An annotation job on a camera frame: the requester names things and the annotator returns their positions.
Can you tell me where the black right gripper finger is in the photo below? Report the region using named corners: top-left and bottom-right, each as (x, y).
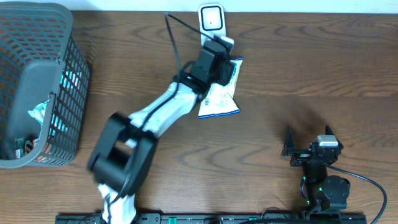
top-left (281, 128), bottom-right (295, 156)
top-left (325, 125), bottom-right (344, 149)

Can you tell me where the dark snack packet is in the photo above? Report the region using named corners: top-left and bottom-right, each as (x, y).
top-left (14, 138), bottom-right (39, 159)

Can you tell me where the yellow snack packet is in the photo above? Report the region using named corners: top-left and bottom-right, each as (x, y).
top-left (198, 57), bottom-right (244, 119)

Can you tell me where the white barcode scanner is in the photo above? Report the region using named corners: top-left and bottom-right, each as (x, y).
top-left (198, 3), bottom-right (226, 37)

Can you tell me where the grey plastic mesh basket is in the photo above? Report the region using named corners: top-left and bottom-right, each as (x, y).
top-left (1, 1), bottom-right (91, 169)

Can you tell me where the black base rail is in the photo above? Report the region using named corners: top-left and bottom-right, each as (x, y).
top-left (55, 212), bottom-right (368, 224)

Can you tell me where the light green snack packet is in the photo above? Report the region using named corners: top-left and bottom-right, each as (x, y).
top-left (28, 100), bottom-right (68, 132)

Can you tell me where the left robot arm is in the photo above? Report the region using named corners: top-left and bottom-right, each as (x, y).
top-left (88, 36), bottom-right (236, 223)

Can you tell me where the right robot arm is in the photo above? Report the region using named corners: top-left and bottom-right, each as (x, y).
top-left (281, 126), bottom-right (351, 220)

